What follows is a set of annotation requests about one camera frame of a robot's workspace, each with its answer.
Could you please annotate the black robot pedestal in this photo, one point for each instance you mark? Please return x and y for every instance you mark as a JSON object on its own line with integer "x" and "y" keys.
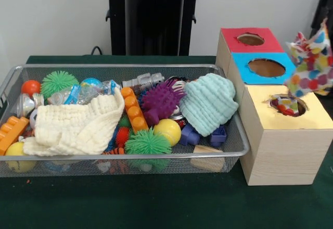
{"x": 156, "y": 18}

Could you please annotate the orange toy building brick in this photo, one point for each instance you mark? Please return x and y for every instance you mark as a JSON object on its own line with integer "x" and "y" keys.
{"x": 134, "y": 114}
{"x": 10, "y": 132}

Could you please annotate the plain wooden wedge block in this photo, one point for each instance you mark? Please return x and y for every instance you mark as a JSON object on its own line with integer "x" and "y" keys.
{"x": 206, "y": 149}

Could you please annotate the dark green table cloth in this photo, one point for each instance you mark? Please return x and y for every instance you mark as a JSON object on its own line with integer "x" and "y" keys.
{"x": 156, "y": 200}

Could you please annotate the cream knitted cloth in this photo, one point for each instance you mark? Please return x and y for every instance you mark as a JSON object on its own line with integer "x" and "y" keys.
{"x": 78, "y": 130}

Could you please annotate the mint green knitted cloth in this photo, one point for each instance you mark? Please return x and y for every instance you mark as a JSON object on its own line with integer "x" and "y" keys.
{"x": 206, "y": 101}

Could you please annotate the yellow plastic ball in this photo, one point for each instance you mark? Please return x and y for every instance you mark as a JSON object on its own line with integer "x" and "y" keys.
{"x": 166, "y": 130}

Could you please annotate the colourful dotted cloth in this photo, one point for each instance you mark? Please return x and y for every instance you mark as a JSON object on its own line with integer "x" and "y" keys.
{"x": 312, "y": 67}
{"x": 286, "y": 106}

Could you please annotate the wooden box with three holes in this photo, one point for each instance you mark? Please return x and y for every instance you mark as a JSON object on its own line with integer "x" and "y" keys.
{"x": 286, "y": 156}

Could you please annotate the purple spiky rubber toy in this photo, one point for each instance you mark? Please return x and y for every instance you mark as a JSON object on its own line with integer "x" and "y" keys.
{"x": 159, "y": 99}

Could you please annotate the green spiky rubber ball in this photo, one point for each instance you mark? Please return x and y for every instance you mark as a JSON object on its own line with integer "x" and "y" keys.
{"x": 147, "y": 143}
{"x": 57, "y": 82}

